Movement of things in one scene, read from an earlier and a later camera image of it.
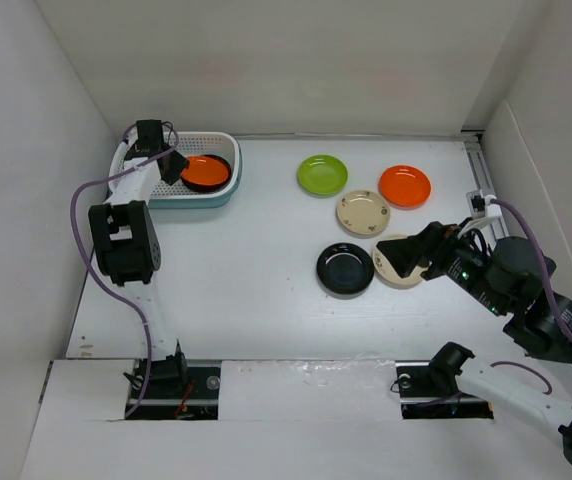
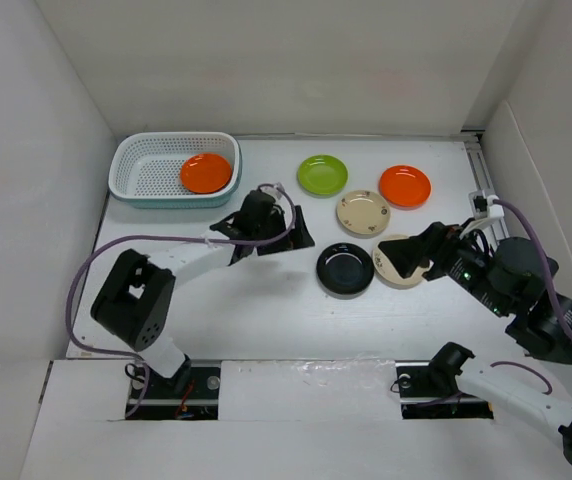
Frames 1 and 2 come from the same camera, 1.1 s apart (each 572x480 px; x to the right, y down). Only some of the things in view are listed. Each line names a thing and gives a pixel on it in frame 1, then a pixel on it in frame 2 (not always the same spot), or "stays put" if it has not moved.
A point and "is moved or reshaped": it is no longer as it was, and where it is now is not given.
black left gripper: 179,164 -> 297,239
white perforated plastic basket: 192,144 stays put
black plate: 345,268 stays put
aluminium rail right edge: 476,150 stays put
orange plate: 205,170 is moved or reshaped
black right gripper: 434,241 stays put
